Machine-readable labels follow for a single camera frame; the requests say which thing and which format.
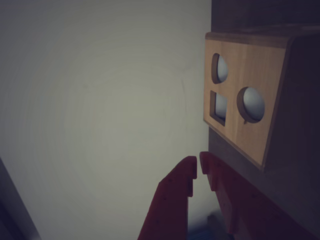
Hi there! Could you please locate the dark grey panel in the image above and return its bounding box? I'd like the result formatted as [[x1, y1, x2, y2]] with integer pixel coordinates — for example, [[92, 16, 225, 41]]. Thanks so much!
[[0, 156, 42, 240]]

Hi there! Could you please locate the wooden shape sorter box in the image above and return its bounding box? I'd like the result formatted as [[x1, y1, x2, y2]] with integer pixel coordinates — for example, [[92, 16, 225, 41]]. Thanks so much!
[[204, 26, 320, 173]]

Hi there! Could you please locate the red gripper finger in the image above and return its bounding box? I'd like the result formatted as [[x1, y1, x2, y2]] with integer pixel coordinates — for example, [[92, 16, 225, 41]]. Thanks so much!
[[199, 151, 320, 240], [136, 156, 198, 240]]

